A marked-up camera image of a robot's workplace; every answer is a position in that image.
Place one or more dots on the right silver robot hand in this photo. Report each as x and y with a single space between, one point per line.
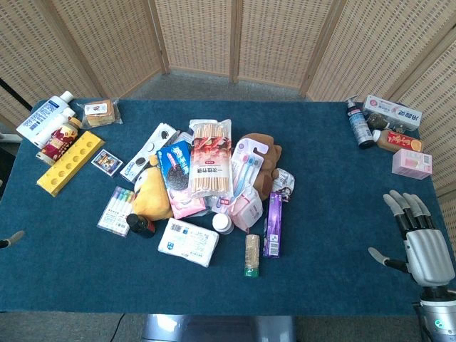
425 249

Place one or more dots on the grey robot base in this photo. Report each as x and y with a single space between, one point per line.
217 327

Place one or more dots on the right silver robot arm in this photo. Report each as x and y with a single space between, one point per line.
437 317

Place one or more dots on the small card packet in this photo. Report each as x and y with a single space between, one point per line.
106 162

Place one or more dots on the pink box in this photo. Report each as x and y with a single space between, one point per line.
411 164

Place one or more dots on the orange label drink bottle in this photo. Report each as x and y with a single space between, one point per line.
399 141

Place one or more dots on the dark round object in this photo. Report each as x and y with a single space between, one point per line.
377 121

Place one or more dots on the dark pump bottle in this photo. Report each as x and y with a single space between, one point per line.
359 124

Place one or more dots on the white toothpaste box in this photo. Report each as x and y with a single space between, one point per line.
392 111

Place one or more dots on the purple toothpaste box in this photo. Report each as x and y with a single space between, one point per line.
273 228

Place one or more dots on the crumpled snack wrapper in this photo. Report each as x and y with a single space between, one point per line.
284 183

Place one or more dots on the toothpick jar green lid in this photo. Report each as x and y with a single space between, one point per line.
252 254

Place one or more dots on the pink cotton pad pack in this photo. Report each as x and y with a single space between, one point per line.
247 210

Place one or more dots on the brown plush toy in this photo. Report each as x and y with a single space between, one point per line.
267 156

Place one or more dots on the blue table cloth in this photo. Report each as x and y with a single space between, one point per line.
228 249

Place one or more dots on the toothbrush pack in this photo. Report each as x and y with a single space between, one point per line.
244 167

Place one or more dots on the white pill bottle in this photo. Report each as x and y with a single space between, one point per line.
222 223

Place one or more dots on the bamboo chopsticks pack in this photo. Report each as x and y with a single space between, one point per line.
209 160

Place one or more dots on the white tissue pack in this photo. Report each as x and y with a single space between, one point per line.
188 242

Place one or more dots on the blue pink oreo pack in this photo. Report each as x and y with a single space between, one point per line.
178 178

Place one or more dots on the yellow plush toy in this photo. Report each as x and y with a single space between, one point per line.
151 194

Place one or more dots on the dark small bottle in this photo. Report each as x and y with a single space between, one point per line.
140 226

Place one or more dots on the woven folding screen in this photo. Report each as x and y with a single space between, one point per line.
228 39

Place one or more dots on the white oreo cookie box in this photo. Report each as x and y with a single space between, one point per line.
147 151

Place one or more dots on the colour marker pen set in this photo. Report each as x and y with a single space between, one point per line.
115 210

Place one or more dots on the packaged sandwich bread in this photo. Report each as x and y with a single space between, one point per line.
99 113

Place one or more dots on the yellow block with holes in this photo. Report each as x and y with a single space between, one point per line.
69 162

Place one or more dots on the red label milk tea bottle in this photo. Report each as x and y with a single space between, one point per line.
58 142

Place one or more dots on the white lotion bottle blue label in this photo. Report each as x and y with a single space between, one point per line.
39 117

